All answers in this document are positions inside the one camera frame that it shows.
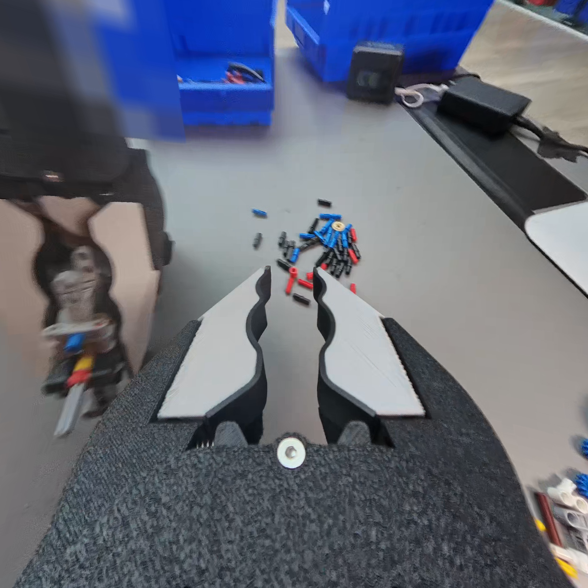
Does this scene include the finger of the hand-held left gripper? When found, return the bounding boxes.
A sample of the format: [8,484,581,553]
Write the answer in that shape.
[0,198,53,377]
[89,202,162,376]

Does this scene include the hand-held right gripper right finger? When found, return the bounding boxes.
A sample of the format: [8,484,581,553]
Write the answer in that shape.
[313,268,426,419]

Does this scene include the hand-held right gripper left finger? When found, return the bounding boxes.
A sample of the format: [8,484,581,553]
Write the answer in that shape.
[157,266,273,420]

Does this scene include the grey toy brick assembly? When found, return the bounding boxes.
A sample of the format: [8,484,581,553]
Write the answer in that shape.
[40,246,128,438]

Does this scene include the pile of small toy pins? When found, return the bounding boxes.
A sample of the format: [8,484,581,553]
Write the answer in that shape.
[251,198,364,307]

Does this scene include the grey desk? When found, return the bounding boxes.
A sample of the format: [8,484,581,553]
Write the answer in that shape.
[0,46,588,588]

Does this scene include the black desk mat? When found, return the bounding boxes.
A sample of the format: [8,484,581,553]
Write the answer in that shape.
[404,69,588,231]

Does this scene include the small blue storage bin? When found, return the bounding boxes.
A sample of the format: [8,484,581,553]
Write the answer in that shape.
[177,0,277,128]

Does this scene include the red black tool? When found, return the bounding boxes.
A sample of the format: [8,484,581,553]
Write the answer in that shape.
[224,62,267,85]

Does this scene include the white rounded board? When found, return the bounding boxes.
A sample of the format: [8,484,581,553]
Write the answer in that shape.
[525,201,588,296]

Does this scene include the pile of mixed toy parts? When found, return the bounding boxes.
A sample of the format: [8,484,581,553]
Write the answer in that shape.
[533,439,588,580]

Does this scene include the black power adapter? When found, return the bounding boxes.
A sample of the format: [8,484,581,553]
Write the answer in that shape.
[436,76,532,135]

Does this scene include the black display device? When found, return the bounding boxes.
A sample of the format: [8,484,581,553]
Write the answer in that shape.
[346,40,406,104]

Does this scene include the black adapter cable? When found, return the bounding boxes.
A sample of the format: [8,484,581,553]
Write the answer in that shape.
[514,115,588,162]

